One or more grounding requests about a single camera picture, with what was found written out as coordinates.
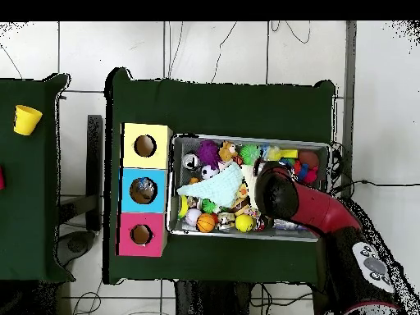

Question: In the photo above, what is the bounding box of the mint green knitted cloth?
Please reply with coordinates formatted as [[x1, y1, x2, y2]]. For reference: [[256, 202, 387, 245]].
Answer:
[[176, 162, 245, 208]]

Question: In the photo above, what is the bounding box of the silver mesh bin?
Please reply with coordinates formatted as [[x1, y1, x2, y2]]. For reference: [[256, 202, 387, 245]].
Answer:
[[166, 132, 331, 243]]

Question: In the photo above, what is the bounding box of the wooden three-hole box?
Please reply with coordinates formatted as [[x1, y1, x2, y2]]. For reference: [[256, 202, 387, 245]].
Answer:
[[116, 122, 174, 258]]

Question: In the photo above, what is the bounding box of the green koosh ball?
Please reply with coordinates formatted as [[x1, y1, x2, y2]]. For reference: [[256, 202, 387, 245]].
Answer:
[[239, 144, 262, 166]]

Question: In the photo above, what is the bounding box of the brown red ball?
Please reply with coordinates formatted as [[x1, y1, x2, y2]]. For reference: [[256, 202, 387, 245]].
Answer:
[[297, 149, 321, 170]]

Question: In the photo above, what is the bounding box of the toy soccer ball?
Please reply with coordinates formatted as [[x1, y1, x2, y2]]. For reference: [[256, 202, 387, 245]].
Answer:
[[200, 164, 219, 180]]

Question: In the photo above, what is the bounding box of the purple spiky ball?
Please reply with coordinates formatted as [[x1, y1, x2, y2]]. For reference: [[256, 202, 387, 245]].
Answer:
[[196, 139, 221, 171]]

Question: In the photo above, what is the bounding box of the dark green table cloth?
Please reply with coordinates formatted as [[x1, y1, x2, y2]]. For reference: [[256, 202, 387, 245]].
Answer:
[[103, 66, 337, 285]]

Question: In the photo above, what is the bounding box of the silver drink can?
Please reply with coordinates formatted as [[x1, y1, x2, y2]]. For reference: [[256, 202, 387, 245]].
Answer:
[[180, 153, 201, 171]]

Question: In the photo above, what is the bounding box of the orange toy basketball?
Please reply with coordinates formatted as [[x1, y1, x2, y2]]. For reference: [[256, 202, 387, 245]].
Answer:
[[196, 212, 217, 233]]

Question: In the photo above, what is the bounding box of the white toy baseball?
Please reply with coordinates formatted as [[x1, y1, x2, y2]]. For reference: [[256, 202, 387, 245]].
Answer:
[[185, 208, 203, 227]]

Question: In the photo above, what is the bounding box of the black stand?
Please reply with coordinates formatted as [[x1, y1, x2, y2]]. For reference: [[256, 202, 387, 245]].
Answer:
[[55, 114, 103, 267]]

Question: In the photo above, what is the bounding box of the dark green side-table cloth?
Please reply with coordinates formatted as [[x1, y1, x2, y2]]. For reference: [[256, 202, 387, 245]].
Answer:
[[0, 73, 76, 283]]

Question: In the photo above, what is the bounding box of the yellow plastic cup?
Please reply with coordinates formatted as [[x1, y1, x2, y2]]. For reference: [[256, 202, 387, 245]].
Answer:
[[12, 104, 43, 136]]

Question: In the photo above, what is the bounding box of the black power cable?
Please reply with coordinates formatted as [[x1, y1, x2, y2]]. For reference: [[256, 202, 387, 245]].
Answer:
[[331, 178, 420, 198]]

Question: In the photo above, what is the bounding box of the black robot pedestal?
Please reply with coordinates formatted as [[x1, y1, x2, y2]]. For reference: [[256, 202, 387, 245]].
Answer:
[[173, 280, 253, 315]]

